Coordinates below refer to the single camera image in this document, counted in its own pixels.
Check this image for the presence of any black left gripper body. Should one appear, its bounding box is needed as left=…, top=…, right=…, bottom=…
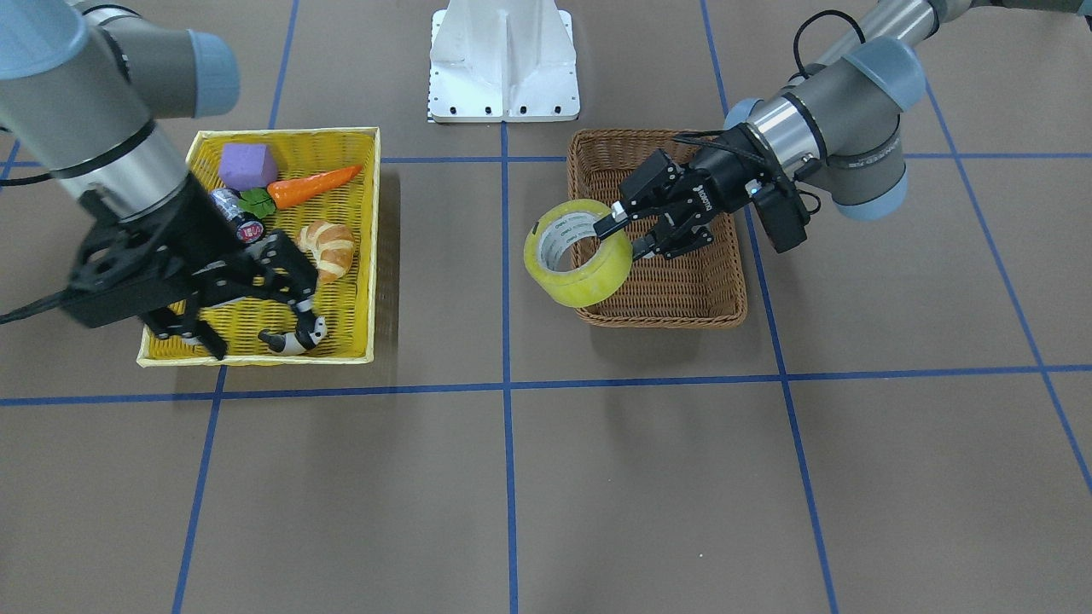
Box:
left=674, top=123, right=776, bottom=232

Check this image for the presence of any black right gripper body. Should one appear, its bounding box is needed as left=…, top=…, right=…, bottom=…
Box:
left=112, top=175, right=254, bottom=307

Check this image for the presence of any yellow clear tape roll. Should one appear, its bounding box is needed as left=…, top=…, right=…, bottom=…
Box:
left=523, top=199, right=633, bottom=310

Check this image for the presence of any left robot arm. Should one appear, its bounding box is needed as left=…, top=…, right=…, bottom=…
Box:
left=593, top=1, right=980, bottom=260

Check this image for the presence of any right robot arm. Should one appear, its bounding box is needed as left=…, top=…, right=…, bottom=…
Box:
left=1, top=1, right=328, bottom=359

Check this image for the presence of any brown wicker basket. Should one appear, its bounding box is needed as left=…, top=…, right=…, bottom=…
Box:
left=568, top=129, right=748, bottom=329

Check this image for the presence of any yellow woven basket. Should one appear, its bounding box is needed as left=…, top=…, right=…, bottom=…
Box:
left=187, top=127, right=380, bottom=366

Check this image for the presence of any blue crumpled can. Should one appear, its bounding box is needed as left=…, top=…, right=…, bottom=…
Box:
left=210, top=188, right=265, bottom=245

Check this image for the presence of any toy croissant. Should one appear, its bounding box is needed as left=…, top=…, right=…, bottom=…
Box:
left=297, top=220, right=356, bottom=285

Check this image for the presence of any toy carrot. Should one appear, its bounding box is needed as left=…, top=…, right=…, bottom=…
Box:
left=238, top=165, right=363, bottom=220

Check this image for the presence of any toy panda figure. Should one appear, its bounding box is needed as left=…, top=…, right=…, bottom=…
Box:
left=258, top=317, right=328, bottom=356

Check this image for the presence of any purple foam block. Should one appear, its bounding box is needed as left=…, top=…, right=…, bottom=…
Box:
left=218, top=142, right=280, bottom=191

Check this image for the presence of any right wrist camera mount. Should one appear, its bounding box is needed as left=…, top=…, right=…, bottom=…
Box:
left=60, top=221, right=195, bottom=329

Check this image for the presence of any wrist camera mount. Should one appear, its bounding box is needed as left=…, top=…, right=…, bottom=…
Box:
left=747, top=179, right=810, bottom=253
left=60, top=221, right=195, bottom=329

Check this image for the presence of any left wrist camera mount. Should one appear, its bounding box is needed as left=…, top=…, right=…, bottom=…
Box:
left=747, top=179, right=810, bottom=253

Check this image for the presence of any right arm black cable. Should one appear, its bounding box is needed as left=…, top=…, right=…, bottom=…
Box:
left=0, top=286, right=78, bottom=326

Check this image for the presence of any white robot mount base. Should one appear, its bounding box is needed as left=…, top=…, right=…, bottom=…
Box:
left=427, top=1, right=581, bottom=123

